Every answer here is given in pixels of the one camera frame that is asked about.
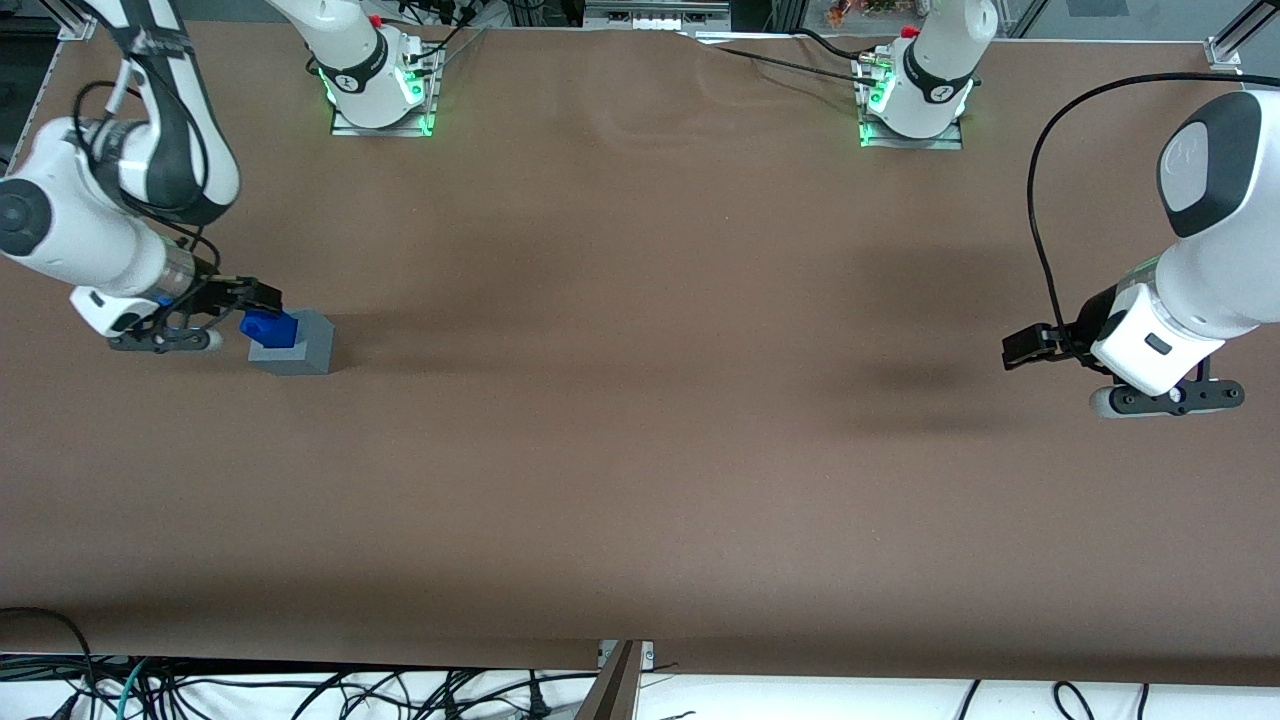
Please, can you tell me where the black base cable bundle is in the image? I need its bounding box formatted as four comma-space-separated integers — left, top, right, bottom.
393, 0, 493, 73

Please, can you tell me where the white power strip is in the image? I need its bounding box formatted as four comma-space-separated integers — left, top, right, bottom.
583, 0, 733, 31

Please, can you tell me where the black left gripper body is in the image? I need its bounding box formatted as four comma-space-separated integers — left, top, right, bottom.
1075, 284, 1143, 370

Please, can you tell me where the short black table cable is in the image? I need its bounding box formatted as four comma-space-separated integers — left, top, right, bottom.
793, 27, 866, 61

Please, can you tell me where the aluminium frame post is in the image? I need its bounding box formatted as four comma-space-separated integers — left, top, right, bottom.
575, 640, 643, 720

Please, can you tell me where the brown table cover sheet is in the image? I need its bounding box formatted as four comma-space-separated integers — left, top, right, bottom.
0, 18, 1280, 688

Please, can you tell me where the gray square base block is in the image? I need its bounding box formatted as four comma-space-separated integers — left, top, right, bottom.
247, 308, 336, 378

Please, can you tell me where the long black table cable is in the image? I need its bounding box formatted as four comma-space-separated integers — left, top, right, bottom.
690, 34, 883, 87

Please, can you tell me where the blue plastic part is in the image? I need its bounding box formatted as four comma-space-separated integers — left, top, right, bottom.
239, 307, 299, 349

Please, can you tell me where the orange small object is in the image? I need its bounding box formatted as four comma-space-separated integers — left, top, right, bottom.
824, 0, 901, 27

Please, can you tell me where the black left wrist camera bracket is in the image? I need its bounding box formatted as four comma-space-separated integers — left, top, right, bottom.
1089, 378, 1247, 420

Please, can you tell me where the black looped floor cable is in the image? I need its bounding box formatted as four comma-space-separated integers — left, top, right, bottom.
0, 606, 99, 720

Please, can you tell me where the teal floor cable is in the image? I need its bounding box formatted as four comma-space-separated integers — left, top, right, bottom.
117, 657, 154, 720

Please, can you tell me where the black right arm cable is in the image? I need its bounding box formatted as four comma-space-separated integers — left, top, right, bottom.
72, 60, 223, 286

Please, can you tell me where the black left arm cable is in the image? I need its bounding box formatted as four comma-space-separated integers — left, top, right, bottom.
1026, 71, 1280, 369

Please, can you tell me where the aluminium frame profile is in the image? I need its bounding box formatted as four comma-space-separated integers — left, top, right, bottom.
1225, 0, 1280, 47

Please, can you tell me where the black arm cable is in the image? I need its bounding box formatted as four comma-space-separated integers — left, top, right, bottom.
1026, 71, 1280, 369
72, 60, 223, 286

